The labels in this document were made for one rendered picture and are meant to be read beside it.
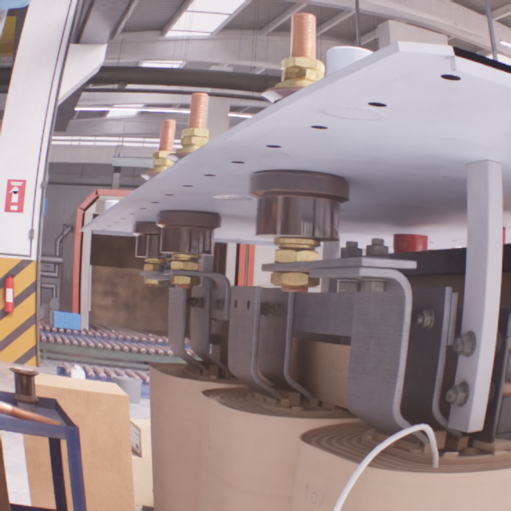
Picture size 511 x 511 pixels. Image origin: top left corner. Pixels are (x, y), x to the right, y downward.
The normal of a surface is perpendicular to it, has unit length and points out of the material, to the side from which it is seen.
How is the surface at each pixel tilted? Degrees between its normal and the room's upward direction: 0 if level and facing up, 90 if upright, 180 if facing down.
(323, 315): 90
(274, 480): 90
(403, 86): 180
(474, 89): 180
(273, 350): 90
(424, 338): 90
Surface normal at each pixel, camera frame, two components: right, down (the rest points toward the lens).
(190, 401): -0.51, -0.07
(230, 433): -0.90, -0.07
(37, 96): 0.29, -0.04
